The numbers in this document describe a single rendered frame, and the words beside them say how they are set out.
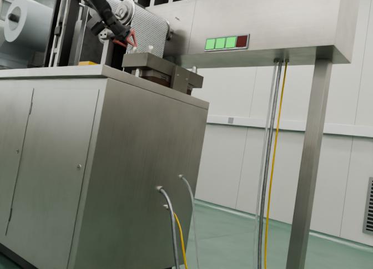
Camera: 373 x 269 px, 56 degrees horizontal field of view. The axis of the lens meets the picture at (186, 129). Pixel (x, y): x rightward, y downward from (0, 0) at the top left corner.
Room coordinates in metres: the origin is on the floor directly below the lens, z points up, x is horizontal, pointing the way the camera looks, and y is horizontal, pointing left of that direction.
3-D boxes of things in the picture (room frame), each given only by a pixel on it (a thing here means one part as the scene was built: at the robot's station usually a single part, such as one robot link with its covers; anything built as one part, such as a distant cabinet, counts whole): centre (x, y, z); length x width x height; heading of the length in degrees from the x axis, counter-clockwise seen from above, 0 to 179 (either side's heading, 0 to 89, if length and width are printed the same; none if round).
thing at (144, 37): (1.73, 0.26, 1.11); 0.23 x 0.01 x 0.18; 140
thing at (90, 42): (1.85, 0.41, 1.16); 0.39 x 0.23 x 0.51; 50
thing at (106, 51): (1.66, 0.44, 1.05); 0.06 x 0.05 x 0.31; 140
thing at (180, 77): (1.63, 0.06, 0.96); 0.10 x 0.03 x 0.11; 140
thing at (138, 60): (1.68, 0.15, 1.00); 0.40 x 0.16 x 0.06; 140
